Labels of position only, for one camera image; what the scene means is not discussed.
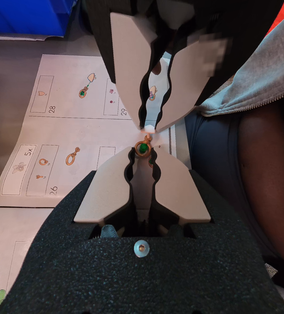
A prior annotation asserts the gold ring with green stud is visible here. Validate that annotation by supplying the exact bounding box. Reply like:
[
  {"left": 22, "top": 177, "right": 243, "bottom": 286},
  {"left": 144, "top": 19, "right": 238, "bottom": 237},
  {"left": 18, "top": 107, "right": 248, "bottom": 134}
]
[{"left": 134, "top": 134, "right": 153, "bottom": 158}]

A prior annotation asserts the blue storage box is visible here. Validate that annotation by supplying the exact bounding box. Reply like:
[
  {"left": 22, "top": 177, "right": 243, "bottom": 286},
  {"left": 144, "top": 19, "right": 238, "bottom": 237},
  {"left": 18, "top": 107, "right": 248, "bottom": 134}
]
[{"left": 0, "top": 0, "right": 82, "bottom": 38}]

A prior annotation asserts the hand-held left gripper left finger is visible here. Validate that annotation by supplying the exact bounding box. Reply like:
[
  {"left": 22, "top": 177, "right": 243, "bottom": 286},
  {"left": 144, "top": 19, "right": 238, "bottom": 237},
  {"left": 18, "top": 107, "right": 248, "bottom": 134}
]
[{"left": 73, "top": 147, "right": 139, "bottom": 236}]

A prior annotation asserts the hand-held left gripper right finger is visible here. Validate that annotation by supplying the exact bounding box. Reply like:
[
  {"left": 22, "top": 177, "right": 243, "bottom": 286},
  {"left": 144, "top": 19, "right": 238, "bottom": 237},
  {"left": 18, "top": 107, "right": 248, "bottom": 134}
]
[{"left": 149, "top": 148, "right": 212, "bottom": 234}]

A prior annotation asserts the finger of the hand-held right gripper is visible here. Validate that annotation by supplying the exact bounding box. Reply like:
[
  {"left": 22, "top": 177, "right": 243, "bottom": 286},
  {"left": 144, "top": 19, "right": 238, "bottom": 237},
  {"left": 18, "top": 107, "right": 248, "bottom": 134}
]
[
  {"left": 155, "top": 40, "right": 213, "bottom": 134},
  {"left": 110, "top": 12, "right": 158, "bottom": 130}
]

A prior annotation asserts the toy brick instruction booklet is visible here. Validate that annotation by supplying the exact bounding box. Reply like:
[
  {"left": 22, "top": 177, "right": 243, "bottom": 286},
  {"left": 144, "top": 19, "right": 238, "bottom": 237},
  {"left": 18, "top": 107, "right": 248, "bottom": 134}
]
[{"left": 0, "top": 54, "right": 182, "bottom": 314}]

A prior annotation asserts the person's grey zip jacket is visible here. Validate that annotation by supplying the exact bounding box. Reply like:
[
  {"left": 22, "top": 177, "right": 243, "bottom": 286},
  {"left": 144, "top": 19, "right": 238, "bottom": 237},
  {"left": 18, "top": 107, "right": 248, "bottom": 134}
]
[{"left": 200, "top": 0, "right": 284, "bottom": 119}]

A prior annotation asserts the person's leg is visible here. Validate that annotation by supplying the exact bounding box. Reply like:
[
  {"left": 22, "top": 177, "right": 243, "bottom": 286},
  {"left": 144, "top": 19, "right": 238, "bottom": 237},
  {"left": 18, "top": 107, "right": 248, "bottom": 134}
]
[{"left": 238, "top": 98, "right": 284, "bottom": 273}]

